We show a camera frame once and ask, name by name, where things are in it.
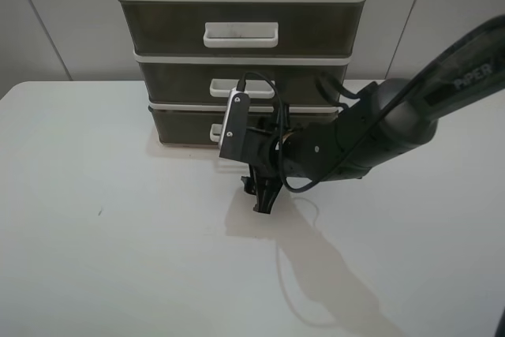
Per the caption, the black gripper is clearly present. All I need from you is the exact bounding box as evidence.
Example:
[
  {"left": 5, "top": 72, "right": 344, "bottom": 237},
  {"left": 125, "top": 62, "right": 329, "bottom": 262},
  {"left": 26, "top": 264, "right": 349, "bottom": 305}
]
[{"left": 219, "top": 118, "right": 291, "bottom": 214}]

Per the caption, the dark translucent bottom drawer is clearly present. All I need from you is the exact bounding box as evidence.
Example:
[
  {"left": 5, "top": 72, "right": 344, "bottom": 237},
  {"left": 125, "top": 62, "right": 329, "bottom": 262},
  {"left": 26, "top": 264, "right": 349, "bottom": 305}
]
[{"left": 148, "top": 107, "right": 337, "bottom": 146}]

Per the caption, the dark translucent drawer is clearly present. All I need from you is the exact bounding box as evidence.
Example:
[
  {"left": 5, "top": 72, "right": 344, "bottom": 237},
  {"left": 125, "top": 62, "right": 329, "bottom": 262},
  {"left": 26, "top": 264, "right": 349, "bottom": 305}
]
[
  {"left": 121, "top": 1, "right": 363, "bottom": 58},
  {"left": 140, "top": 63, "right": 347, "bottom": 107},
  {"left": 148, "top": 107, "right": 337, "bottom": 146}
]

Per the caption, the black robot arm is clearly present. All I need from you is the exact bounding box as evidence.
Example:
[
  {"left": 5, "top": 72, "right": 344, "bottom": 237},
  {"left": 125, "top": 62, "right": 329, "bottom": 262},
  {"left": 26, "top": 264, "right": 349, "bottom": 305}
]
[{"left": 219, "top": 16, "right": 504, "bottom": 214}]

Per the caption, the dark translucent middle drawer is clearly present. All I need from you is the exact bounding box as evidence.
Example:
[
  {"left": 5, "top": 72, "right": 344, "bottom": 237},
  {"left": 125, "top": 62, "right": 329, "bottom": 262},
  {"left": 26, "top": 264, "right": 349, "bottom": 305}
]
[{"left": 140, "top": 63, "right": 347, "bottom": 107}]

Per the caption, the dark translucent top drawer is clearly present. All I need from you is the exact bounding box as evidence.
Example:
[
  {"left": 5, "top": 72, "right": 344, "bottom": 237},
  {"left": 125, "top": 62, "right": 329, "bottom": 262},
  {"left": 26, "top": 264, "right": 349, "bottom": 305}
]
[{"left": 121, "top": 1, "right": 363, "bottom": 58}]

